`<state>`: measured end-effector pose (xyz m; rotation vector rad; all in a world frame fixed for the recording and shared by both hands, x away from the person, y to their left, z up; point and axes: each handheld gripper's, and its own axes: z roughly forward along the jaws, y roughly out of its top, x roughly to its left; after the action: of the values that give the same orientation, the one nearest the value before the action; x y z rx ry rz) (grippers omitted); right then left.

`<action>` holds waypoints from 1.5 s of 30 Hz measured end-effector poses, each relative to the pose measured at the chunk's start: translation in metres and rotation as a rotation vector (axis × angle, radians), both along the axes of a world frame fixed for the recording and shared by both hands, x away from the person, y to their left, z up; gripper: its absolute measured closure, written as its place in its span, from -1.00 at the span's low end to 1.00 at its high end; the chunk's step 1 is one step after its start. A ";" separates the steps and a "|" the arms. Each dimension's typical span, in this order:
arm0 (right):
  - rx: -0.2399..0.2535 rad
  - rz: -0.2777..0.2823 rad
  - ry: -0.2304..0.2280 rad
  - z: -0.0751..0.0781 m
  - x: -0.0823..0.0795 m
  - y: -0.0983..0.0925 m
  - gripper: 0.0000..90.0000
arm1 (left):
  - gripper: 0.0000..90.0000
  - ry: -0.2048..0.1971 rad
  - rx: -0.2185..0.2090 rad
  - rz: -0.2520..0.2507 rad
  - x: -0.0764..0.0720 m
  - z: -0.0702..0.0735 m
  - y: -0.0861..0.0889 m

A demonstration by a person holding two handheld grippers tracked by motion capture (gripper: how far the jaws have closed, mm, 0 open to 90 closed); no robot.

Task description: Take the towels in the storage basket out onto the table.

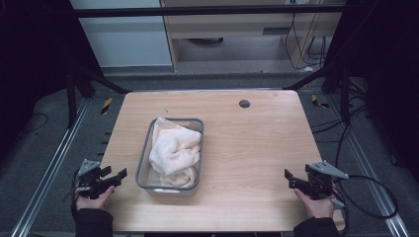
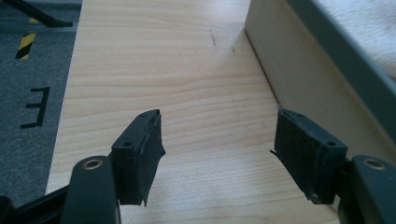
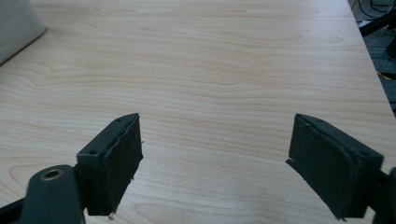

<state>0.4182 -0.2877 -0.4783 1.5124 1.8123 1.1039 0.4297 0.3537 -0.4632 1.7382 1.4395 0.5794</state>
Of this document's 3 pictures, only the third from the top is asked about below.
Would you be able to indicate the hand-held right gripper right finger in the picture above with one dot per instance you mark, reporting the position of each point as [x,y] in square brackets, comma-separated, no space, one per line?
[330,168]

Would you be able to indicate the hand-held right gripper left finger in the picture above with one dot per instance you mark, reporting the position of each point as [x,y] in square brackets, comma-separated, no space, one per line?
[110,168]

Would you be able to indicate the black metal stand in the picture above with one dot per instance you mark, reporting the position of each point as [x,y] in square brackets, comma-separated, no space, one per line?
[378,23]

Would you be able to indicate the grey box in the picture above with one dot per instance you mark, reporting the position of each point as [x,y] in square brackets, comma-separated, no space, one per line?
[17,26]

